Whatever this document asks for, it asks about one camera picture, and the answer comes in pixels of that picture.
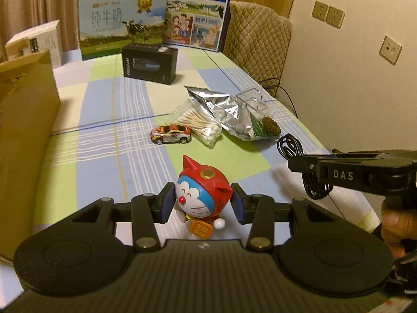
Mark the white product box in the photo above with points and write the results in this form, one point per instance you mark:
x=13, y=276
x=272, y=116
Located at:
x=43, y=37

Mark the green blue milk carton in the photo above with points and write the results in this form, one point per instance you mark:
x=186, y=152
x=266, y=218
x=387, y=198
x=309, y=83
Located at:
x=106, y=26

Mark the black Flyco shaver box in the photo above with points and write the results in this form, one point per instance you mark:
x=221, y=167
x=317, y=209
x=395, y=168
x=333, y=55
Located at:
x=154, y=63

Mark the bag of cotton swabs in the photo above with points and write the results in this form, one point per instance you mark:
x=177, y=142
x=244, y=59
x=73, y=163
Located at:
x=202, y=123

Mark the blue cartoon milk carton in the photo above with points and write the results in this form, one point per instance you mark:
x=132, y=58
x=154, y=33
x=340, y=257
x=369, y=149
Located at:
x=195, y=23

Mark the silver foil pouch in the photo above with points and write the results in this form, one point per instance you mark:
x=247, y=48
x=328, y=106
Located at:
x=234, y=116

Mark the single wall socket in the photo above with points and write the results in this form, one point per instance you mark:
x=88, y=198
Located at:
x=390, y=50

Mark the quilted beige chair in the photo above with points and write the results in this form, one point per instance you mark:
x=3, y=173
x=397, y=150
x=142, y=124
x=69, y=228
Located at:
x=257, y=40

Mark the clear plastic blister pack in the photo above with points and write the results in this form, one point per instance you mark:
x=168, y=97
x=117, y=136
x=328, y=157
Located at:
x=257, y=100

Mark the person's right hand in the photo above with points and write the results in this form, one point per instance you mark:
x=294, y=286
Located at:
x=397, y=225

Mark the Doraemon toy figure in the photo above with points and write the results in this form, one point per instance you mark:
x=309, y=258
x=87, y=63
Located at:
x=201, y=193

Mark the brown cardboard box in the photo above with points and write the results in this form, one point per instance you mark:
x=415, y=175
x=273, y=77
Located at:
x=29, y=106

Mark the double wall socket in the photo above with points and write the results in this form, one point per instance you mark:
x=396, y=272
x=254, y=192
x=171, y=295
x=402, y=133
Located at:
x=330, y=15

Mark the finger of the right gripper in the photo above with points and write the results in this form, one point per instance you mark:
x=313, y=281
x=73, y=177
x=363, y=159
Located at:
x=309, y=163

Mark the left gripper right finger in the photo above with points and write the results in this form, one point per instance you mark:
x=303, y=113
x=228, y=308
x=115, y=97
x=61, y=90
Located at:
x=257, y=210

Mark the checked bed sheet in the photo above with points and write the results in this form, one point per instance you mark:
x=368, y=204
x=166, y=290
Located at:
x=120, y=137

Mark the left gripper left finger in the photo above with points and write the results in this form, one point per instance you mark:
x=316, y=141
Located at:
x=148, y=210

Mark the orange toy car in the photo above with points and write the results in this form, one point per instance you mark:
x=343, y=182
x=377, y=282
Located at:
x=172, y=133

